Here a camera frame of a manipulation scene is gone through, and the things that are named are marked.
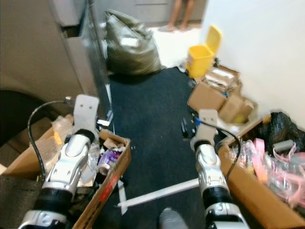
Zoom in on yellow pedal bin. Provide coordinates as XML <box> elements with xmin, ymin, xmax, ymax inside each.
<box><xmin>186</xmin><ymin>25</ymin><xmax>224</xmax><ymax>79</ymax></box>

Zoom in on black rubbish bag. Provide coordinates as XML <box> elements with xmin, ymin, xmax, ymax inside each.
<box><xmin>255</xmin><ymin>111</ymin><xmax>305</xmax><ymax>156</ymax></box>

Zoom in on closed brown cardboard box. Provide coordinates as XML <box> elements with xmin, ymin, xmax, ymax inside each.
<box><xmin>187</xmin><ymin>81</ymin><xmax>224</xmax><ymax>113</ymax></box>

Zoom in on small brown cardboard box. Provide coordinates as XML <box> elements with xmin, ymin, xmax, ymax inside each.
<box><xmin>219</xmin><ymin>91</ymin><xmax>258</xmax><ymax>124</ymax></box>

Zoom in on open cardboard box with papers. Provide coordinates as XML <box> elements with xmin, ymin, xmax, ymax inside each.
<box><xmin>201</xmin><ymin>66</ymin><xmax>241</xmax><ymax>94</ymax></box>

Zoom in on long white floor tape strip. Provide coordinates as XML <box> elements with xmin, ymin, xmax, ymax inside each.
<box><xmin>117</xmin><ymin>177</ymin><xmax>200</xmax><ymax>208</ymax></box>

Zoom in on pink plastic ribbon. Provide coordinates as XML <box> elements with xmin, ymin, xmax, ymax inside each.
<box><xmin>254</xmin><ymin>138</ymin><xmax>275</xmax><ymax>184</ymax></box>

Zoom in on purple drink can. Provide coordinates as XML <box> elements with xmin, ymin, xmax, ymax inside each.
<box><xmin>98</xmin><ymin>148</ymin><xmax>122</xmax><ymax>175</ymax></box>

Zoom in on grey robot foot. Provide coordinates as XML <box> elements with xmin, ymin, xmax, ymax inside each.
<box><xmin>158</xmin><ymin>208</ymin><xmax>193</xmax><ymax>229</ymax></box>

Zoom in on large cardboard box of plastic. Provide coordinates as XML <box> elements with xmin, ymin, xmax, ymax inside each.
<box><xmin>217</xmin><ymin>138</ymin><xmax>305</xmax><ymax>229</ymax></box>

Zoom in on short white floor tape strip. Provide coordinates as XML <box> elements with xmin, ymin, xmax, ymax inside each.
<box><xmin>117</xmin><ymin>180</ymin><xmax>130</xmax><ymax>215</ymax></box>

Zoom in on grey-green filled sack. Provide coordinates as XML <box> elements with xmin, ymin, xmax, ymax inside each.
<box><xmin>105</xmin><ymin>10</ymin><xmax>163</xmax><ymax>76</ymax></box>

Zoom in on clear plastic wrap heap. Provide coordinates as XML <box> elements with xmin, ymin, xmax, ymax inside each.
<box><xmin>234</xmin><ymin>138</ymin><xmax>305</xmax><ymax>206</ymax></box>

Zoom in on glass door panel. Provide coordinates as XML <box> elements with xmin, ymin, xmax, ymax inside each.
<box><xmin>81</xmin><ymin>0</ymin><xmax>112</xmax><ymax>120</ymax></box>

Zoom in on person's bare legs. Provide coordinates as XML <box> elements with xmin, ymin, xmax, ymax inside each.
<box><xmin>158</xmin><ymin>0</ymin><xmax>196</xmax><ymax>33</ymax></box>

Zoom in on grey drawer unit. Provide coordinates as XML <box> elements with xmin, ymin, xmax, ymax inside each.
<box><xmin>91</xmin><ymin>0</ymin><xmax>208</xmax><ymax>24</ymax></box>

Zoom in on clear crumpled plastic packaging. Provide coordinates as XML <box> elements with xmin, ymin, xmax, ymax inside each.
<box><xmin>36</xmin><ymin>114</ymin><xmax>77</xmax><ymax>177</ymax></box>

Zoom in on black chair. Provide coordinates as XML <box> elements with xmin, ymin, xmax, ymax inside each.
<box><xmin>0</xmin><ymin>90</ymin><xmax>46</xmax><ymax>139</ymax></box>

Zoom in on dark olive fabric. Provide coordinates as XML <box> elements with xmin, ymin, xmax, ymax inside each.
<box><xmin>0</xmin><ymin>174</ymin><xmax>48</xmax><ymax>229</ymax></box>

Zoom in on grey cabinet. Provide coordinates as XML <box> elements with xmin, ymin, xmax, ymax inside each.
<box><xmin>0</xmin><ymin>0</ymin><xmax>105</xmax><ymax>103</ymax></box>

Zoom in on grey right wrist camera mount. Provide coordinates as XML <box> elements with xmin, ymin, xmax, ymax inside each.
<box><xmin>191</xmin><ymin>109</ymin><xmax>220</xmax><ymax>148</ymax></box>

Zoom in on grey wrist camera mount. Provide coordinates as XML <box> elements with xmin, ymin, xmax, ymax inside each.
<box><xmin>74</xmin><ymin>94</ymin><xmax>101</xmax><ymax>134</ymax></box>
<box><xmin>191</xmin><ymin>109</ymin><xmax>220</xmax><ymax>148</ymax></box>

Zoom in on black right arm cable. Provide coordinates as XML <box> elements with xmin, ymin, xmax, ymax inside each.
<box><xmin>195</xmin><ymin>119</ymin><xmax>243</xmax><ymax>182</ymax></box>

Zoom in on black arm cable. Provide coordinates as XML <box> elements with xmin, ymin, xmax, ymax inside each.
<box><xmin>195</xmin><ymin>119</ymin><xmax>243</xmax><ymax>182</ymax></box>
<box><xmin>27</xmin><ymin>98</ymin><xmax>77</xmax><ymax>184</ymax></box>

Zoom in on metal glass door bracket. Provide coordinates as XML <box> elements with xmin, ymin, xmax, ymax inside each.
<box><xmin>97</xmin><ymin>111</ymin><xmax>115</xmax><ymax>127</ymax></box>

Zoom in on grey plastic handle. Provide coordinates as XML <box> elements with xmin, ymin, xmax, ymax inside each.
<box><xmin>273</xmin><ymin>140</ymin><xmax>297</xmax><ymax>154</ymax></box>

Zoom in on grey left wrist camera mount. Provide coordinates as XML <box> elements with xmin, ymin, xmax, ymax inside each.
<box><xmin>74</xmin><ymin>94</ymin><xmax>101</xmax><ymax>134</ymax></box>

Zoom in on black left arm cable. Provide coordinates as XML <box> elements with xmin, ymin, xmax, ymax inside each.
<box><xmin>27</xmin><ymin>98</ymin><xmax>77</xmax><ymax>184</ymax></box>

